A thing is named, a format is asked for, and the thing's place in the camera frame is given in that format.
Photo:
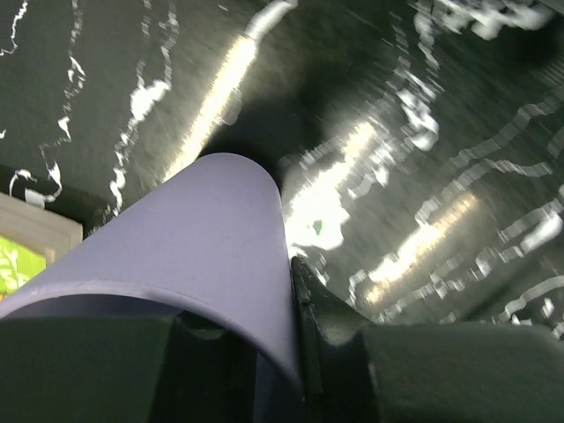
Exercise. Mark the lavender plastic cup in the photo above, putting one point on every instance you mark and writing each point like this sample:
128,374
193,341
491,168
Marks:
209,242

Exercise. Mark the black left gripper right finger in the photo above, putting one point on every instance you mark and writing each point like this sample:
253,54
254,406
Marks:
355,370

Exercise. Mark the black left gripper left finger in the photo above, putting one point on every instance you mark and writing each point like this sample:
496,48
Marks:
145,368

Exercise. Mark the green treehouse book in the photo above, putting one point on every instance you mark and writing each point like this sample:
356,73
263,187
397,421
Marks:
31,239

